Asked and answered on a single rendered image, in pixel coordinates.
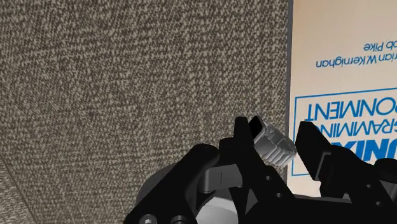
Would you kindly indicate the cream book with blue lettering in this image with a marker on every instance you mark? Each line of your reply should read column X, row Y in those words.
column 341, row 34

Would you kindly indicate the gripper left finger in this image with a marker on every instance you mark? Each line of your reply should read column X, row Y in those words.
column 245, row 173

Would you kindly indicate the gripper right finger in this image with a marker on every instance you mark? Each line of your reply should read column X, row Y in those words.
column 338, row 167

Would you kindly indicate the grey ribbed wristwatch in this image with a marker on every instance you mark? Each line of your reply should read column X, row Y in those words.
column 274, row 149

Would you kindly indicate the beige speckled fabric sofa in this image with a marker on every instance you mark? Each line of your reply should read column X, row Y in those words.
column 124, row 77

